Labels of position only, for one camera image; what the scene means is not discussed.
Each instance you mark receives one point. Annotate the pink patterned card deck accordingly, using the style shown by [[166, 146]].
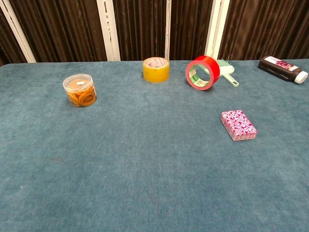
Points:
[[238, 123]]

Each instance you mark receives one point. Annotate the teal velvet tablecloth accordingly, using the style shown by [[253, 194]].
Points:
[[144, 157]]

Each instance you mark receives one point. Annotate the yellow packing tape roll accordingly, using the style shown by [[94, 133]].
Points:
[[156, 74]]

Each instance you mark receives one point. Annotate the red tape roll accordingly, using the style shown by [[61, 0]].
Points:
[[215, 67]]

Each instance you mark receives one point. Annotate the clear jar of rubber bands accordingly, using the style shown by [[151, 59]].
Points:
[[79, 94]]

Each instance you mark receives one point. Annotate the pale green cleaning brush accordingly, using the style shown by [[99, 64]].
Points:
[[227, 70]]

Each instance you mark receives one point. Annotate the dark brown pleated curtain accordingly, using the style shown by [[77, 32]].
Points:
[[60, 29]]

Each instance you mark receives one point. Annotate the dark bottle with white cap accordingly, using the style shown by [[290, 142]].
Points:
[[277, 68]]

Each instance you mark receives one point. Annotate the thin white screen post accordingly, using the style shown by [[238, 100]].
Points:
[[168, 29]]

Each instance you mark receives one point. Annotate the wide white screen post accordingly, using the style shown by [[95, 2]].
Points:
[[108, 31]]

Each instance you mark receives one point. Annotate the slanted white screen post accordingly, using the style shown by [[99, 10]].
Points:
[[17, 31]]

